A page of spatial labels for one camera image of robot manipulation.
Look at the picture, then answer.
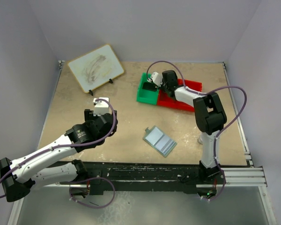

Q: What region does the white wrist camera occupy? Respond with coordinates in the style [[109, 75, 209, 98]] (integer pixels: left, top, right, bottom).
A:
[[148, 72, 163, 87], [93, 97, 109, 116]]

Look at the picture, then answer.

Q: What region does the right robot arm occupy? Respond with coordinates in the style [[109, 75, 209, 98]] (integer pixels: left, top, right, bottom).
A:
[[161, 70, 227, 183]]

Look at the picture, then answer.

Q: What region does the green plastic bin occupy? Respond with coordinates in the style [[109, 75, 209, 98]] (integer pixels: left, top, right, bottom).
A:
[[136, 73, 159, 105]]

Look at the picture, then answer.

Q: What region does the black card in green bin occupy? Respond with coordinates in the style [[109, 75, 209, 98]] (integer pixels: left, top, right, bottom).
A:
[[142, 82, 158, 92]]

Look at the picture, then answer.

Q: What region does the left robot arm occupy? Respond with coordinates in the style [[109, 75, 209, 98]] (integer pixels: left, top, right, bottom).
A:
[[0, 109, 118, 202]]

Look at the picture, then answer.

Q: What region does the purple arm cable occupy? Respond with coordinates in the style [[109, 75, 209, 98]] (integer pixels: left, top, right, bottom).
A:
[[146, 60, 247, 202], [0, 98, 117, 208]]

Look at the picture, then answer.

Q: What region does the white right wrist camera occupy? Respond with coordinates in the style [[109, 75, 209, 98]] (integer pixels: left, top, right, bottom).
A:
[[148, 72, 163, 87]]

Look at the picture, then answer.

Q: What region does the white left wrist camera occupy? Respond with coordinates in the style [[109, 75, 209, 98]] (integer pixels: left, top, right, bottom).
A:
[[93, 97, 109, 116]]

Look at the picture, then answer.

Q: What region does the aluminium frame rail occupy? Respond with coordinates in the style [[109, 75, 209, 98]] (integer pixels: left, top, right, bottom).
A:
[[8, 163, 277, 225]]

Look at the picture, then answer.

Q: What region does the teal leather card holder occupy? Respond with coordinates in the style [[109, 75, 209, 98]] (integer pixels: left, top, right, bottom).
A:
[[143, 126, 177, 157]]

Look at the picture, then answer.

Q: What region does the yellow framed whiteboard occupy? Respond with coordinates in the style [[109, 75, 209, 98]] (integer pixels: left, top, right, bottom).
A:
[[67, 44, 125, 94]]

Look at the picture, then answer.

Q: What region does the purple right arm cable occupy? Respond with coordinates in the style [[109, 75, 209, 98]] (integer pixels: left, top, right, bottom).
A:
[[146, 60, 247, 202]]

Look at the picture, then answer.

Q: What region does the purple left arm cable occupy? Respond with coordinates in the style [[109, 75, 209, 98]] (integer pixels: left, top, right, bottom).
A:
[[0, 98, 117, 208]]

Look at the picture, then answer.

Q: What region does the red double plastic bin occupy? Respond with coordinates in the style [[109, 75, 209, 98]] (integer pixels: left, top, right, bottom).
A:
[[157, 80, 203, 112]]

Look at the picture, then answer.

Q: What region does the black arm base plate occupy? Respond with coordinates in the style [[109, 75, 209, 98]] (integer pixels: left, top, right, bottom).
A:
[[70, 159, 226, 195]]

